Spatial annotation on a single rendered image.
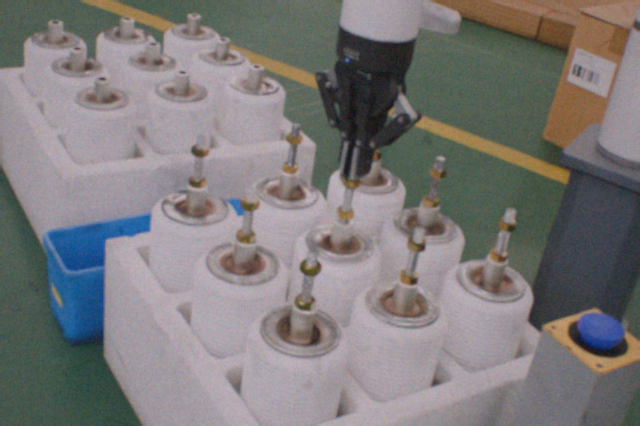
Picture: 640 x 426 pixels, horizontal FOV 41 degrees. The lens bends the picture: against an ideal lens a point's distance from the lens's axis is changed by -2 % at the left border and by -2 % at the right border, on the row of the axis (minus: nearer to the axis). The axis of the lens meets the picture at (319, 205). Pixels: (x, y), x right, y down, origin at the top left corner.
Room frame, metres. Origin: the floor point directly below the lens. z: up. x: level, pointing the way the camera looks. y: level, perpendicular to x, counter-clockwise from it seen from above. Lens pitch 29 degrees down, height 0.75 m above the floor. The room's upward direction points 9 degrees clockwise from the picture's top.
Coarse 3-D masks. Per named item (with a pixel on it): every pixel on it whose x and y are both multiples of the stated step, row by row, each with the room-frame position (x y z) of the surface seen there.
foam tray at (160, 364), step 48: (144, 240) 0.87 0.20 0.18; (144, 288) 0.78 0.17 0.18; (144, 336) 0.76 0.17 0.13; (192, 336) 0.71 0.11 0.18; (528, 336) 0.80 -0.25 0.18; (144, 384) 0.75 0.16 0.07; (192, 384) 0.65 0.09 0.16; (240, 384) 0.68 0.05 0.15; (432, 384) 0.73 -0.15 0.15; (480, 384) 0.70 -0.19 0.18
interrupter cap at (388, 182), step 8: (384, 168) 1.01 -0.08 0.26; (384, 176) 0.99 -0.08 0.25; (392, 176) 1.00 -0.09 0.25; (360, 184) 0.96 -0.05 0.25; (368, 184) 0.97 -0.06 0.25; (376, 184) 0.97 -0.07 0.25; (384, 184) 0.97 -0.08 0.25; (392, 184) 0.97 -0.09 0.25; (360, 192) 0.95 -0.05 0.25; (368, 192) 0.94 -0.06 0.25; (376, 192) 0.95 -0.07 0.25; (384, 192) 0.95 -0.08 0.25; (392, 192) 0.96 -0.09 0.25
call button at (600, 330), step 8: (600, 312) 0.64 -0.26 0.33; (584, 320) 0.63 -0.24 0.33; (592, 320) 0.63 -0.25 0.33; (600, 320) 0.63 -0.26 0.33; (608, 320) 0.63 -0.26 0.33; (616, 320) 0.63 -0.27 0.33; (584, 328) 0.62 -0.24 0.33; (592, 328) 0.62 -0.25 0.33; (600, 328) 0.62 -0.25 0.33; (608, 328) 0.62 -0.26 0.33; (616, 328) 0.62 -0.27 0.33; (584, 336) 0.61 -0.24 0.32; (592, 336) 0.61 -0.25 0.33; (600, 336) 0.61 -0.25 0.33; (608, 336) 0.61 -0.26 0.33; (616, 336) 0.61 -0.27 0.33; (592, 344) 0.61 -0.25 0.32; (600, 344) 0.61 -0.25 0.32; (608, 344) 0.60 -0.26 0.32; (616, 344) 0.61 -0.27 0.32
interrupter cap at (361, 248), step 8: (328, 224) 0.85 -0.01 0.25; (312, 232) 0.83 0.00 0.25; (320, 232) 0.83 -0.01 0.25; (328, 232) 0.84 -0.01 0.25; (352, 232) 0.84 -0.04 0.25; (360, 232) 0.84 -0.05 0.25; (312, 240) 0.81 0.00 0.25; (320, 240) 0.82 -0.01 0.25; (328, 240) 0.82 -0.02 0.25; (352, 240) 0.83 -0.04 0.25; (360, 240) 0.83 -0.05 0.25; (368, 240) 0.83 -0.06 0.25; (312, 248) 0.79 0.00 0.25; (320, 248) 0.80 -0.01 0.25; (328, 248) 0.80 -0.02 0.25; (352, 248) 0.81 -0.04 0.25; (360, 248) 0.81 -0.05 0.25; (368, 248) 0.81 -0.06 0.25; (320, 256) 0.78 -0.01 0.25; (328, 256) 0.78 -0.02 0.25; (336, 256) 0.79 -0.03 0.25; (344, 256) 0.79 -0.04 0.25; (352, 256) 0.79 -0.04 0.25; (360, 256) 0.80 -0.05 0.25; (368, 256) 0.80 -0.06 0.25
